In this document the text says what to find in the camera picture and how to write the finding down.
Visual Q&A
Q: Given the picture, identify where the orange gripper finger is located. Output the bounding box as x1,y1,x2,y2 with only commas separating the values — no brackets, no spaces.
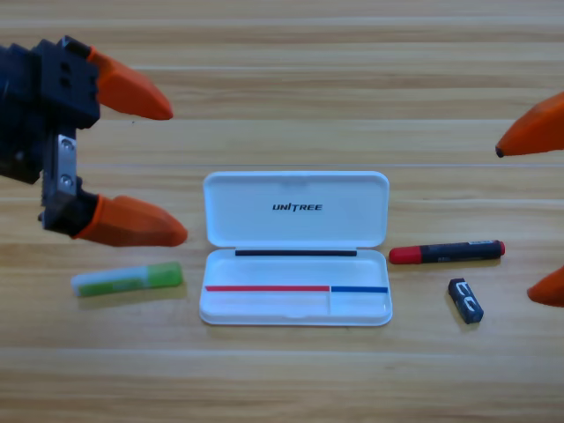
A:
526,264,564,308
493,91,564,159
71,194,189,249

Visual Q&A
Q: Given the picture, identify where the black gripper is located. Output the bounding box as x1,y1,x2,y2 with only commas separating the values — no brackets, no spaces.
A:
0,34,174,240

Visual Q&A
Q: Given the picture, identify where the black eraser white print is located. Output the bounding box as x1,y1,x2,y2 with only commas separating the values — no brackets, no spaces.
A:
447,277,486,326

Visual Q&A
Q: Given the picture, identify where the red and black marker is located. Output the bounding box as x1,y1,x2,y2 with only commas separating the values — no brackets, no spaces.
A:
388,239,507,266

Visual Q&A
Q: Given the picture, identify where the white Unitree pencil case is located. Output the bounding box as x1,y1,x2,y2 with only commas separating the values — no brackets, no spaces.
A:
198,170,394,328

